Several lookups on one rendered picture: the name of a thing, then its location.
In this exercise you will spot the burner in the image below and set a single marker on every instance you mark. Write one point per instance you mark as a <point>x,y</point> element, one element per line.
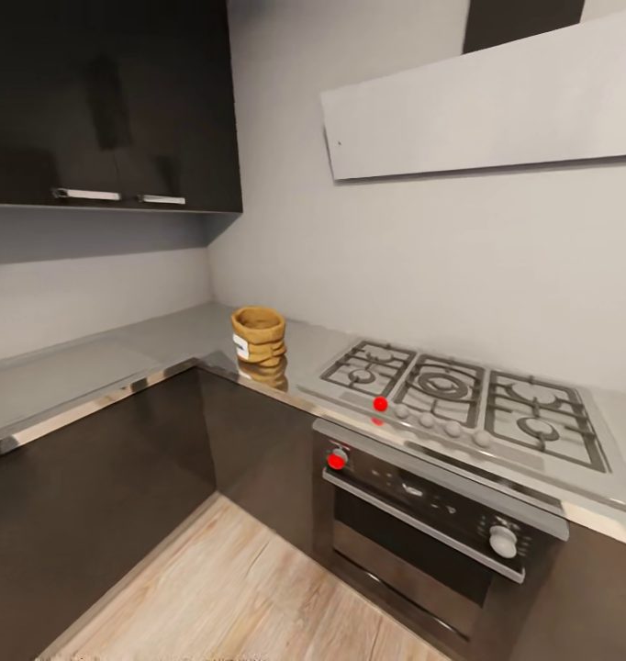
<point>548,428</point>

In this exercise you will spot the oven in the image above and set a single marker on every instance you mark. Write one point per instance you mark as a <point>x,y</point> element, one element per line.
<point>463,561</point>

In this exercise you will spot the cabinet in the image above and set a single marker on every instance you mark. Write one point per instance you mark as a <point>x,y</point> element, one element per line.
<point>117,105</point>

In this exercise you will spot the popcorn bag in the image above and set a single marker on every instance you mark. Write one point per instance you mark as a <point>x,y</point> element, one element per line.
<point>259,335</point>

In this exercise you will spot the drop in sink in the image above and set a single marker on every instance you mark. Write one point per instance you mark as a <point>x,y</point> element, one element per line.
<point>40,383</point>

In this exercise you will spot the range hood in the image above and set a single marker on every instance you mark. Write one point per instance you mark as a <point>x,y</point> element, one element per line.
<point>534,84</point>

